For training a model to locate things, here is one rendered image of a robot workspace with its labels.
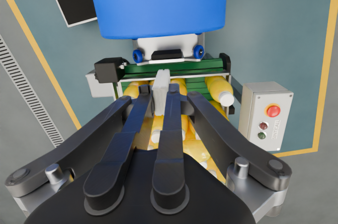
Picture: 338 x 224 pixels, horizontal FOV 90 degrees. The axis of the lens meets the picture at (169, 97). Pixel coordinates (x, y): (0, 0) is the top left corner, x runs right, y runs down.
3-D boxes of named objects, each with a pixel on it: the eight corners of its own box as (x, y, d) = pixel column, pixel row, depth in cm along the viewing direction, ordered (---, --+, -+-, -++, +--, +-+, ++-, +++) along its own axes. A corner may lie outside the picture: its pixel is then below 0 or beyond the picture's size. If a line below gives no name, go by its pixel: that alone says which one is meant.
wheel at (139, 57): (142, 49, 55) (136, 50, 53) (144, 63, 56) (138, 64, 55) (136, 48, 58) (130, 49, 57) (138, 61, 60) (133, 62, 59)
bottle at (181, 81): (175, 92, 69) (175, 116, 52) (163, 79, 67) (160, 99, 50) (189, 82, 67) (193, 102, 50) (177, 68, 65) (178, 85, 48)
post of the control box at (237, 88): (208, 53, 149) (261, 103, 58) (208, 57, 151) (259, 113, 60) (203, 53, 150) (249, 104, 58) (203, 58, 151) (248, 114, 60)
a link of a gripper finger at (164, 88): (159, 88, 16) (167, 87, 16) (163, 69, 22) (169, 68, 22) (162, 116, 17) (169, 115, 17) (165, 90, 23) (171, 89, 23)
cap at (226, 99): (216, 98, 49) (217, 100, 47) (227, 89, 48) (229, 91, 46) (224, 106, 50) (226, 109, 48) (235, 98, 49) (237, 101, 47)
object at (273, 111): (279, 104, 47) (282, 105, 46) (277, 115, 49) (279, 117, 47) (266, 104, 47) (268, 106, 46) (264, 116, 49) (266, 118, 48)
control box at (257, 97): (274, 80, 55) (294, 93, 45) (264, 132, 63) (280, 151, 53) (242, 82, 55) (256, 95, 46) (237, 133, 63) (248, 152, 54)
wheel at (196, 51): (197, 46, 52) (192, 46, 54) (197, 60, 54) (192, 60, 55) (204, 44, 55) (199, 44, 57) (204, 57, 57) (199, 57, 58)
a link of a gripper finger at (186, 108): (166, 102, 15) (201, 100, 14) (168, 83, 19) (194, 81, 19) (167, 118, 15) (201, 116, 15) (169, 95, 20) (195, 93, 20)
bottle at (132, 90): (153, 85, 68) (146, 106, 51) (139, 94, 70) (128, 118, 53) (142, 71, 65) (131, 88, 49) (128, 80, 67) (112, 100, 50)
